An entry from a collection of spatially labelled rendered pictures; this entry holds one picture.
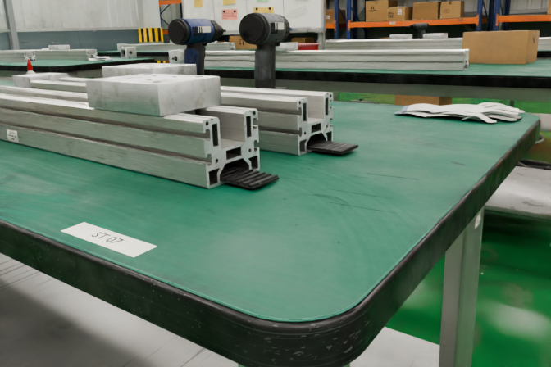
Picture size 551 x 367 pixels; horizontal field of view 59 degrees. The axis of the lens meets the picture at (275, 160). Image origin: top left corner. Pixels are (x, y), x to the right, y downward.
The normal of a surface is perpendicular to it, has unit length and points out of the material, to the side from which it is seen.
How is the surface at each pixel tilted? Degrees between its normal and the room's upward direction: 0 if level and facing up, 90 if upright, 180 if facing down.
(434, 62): 90
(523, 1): 90
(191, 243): 0
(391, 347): 0
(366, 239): 0
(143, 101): 90
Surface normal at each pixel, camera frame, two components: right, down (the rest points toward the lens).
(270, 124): -0.62, 0.22
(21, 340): -0.03, -0.97
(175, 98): 0.79, 0.13
